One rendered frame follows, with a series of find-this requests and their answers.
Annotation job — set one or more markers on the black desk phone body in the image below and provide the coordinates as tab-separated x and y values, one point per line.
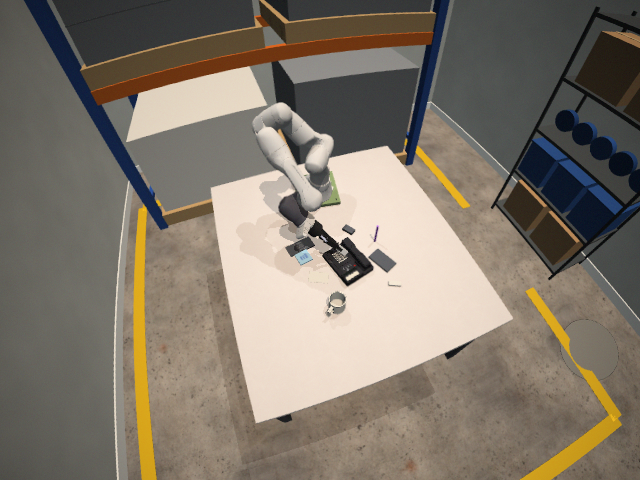
346	267

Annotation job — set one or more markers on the light blue sticky note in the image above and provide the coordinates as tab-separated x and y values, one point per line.
303	257

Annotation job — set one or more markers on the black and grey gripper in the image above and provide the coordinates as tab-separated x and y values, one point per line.
317	230

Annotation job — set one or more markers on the grey mug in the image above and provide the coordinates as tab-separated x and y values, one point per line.
336	298

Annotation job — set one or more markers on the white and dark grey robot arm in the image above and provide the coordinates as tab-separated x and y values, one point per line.
279	156

